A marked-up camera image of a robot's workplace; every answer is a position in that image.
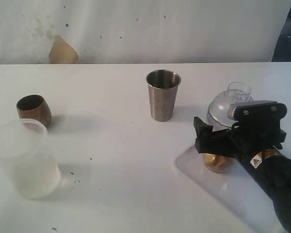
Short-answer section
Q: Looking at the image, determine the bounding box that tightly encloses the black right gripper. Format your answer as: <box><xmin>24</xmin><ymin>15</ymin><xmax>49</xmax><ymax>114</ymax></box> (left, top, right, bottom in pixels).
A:
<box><xmin>194</xmin><ymin>116</ymin><xmax>287</xmax><ymax>158</ymax></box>

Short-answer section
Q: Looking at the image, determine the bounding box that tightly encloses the white rectangular plastic tray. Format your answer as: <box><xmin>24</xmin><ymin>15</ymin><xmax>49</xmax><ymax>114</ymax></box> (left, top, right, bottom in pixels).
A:
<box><xmin>174</xmin><ymin>146</ymin><xmax>285</xmax><ymax>233</ymax></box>

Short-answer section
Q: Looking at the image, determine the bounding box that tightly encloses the clear dome shaker lid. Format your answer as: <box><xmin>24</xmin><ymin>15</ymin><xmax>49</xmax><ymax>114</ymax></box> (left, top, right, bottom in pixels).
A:
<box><xmin>207</xmin><ymin>82</ymin><xmax>252</xmax><ymax>131</ymax></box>

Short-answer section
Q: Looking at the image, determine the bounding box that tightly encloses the clear plastic shaker cup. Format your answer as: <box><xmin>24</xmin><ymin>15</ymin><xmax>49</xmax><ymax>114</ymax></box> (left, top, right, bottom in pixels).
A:
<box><xmin>203</xmin><ymin>116</ymin><xmax>235</xmax><ymax>173</ymax></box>

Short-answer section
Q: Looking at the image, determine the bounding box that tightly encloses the stainless steel tumbler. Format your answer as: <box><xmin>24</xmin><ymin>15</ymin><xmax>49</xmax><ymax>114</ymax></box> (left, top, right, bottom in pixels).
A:
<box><xmin>146</xmin><ymin>69</ymin><xmax>181</xmax><ymax>122</ymax></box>

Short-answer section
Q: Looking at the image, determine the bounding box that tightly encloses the translucent plastic tall container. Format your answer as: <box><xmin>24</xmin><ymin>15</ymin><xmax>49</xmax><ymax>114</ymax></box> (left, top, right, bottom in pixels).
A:
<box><xmin>0</xmin><ymin>118</ymin><xmax>61</xmax><ymax>200</ymax></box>

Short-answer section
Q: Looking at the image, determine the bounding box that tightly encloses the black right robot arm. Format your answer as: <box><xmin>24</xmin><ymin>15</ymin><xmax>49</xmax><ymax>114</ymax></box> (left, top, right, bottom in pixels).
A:
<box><xmin>194</xmin><ymin>117</ymin><xmax>291</xmax><ymax>233</ymax></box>

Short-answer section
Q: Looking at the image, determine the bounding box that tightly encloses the brown wooden round cup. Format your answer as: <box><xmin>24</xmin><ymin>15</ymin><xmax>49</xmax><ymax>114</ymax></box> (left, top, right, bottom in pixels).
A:
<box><xmin>16</xmin><ymin>94</ymin><xmax>52</xmax><ymax>127</ymax></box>

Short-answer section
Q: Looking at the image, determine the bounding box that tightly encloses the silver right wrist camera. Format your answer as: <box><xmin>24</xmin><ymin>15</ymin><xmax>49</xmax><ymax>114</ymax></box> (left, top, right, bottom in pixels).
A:
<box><xmin>227</xmin><ymin>100</ymin><xmax>287</xmax><ymax>129</ymax></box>

